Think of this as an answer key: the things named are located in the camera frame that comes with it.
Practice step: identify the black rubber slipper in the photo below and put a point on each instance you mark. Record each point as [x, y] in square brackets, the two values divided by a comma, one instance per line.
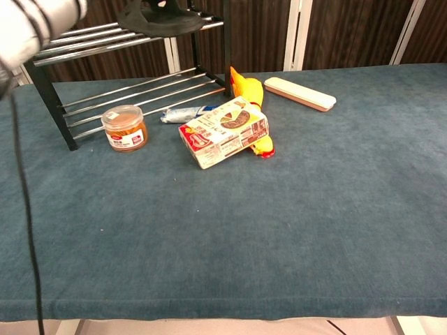
[157, 22]

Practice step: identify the blue felt table cover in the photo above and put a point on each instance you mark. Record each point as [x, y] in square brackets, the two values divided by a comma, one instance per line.
[244, 227]

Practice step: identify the clear snack jar red label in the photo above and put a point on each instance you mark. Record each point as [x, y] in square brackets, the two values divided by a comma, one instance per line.
[124, 130]

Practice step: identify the cream rectangular bar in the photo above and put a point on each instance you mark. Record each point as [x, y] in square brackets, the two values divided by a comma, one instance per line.
[300, 93]

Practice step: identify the red white snack carton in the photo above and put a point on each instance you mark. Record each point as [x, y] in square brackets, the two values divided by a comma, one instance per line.
[223, 134]

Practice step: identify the black chrome shoe rack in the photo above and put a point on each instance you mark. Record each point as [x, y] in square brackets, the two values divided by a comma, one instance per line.
[52, 101]

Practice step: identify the blue white toothpaste tube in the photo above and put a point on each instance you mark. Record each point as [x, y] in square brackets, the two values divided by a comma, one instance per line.
[183, 114]

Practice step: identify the white partition post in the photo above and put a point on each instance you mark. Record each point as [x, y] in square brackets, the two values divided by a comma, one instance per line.
[172, 56]
[298, 35]
[408, 31]

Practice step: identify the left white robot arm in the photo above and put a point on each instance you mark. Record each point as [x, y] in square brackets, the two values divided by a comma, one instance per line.
[28, 28]

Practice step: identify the yellow rubber chicken toy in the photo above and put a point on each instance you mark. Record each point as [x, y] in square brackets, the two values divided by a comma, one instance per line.
[248, 89]

